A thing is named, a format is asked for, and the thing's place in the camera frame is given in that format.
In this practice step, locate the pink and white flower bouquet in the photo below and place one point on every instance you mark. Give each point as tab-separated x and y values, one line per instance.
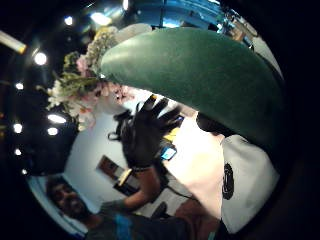
83	83

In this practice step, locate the white cloth with black logo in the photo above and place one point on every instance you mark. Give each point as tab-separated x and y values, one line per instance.
246	180

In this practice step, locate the the person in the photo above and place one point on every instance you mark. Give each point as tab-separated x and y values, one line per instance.
133	226

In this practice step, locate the group of ceiling lamps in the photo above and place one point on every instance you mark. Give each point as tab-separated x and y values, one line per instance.
40	58

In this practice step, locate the brown wall cabinet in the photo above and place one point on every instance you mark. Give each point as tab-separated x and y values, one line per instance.
115	173

